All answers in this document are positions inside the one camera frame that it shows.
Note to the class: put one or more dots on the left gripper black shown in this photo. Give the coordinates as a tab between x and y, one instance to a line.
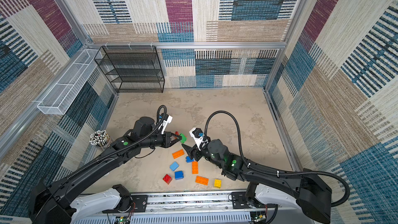
167	138

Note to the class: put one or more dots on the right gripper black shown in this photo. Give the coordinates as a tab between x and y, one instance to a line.
197	152

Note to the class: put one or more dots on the orange lego brick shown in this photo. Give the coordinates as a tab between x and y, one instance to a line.
178	154
195	167
202	180

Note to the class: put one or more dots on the light green lego brick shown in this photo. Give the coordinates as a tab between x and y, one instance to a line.
183	138

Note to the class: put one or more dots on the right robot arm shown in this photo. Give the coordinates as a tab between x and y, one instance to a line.
310	193

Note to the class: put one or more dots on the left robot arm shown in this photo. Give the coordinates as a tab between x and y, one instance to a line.
62	203

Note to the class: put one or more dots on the blue lego brick centre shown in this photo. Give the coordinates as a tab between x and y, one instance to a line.
189	160

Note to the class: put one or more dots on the light blue lego brick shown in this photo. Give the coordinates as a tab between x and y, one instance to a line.
174	166

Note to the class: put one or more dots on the blue lego brick lower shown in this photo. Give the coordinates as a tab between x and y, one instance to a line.
179	175

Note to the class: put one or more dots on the yellow lego brick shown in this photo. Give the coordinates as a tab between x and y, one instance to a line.
217	183

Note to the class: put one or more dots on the cup of pens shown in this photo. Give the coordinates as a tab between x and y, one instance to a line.
100	139

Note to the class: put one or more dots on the circuit board with leds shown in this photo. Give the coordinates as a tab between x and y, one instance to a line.
258	218

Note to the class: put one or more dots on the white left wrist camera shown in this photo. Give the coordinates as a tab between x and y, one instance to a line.
166	120

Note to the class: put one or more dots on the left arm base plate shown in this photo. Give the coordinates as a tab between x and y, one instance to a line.
132	204

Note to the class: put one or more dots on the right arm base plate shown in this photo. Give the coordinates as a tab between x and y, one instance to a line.
240	201

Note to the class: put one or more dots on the black wire mesh shelf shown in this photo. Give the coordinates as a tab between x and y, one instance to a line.
131	69

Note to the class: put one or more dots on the white cable duct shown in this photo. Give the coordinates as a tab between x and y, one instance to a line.
186	218

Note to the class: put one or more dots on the white wire mesh basket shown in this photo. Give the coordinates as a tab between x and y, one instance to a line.
61	96

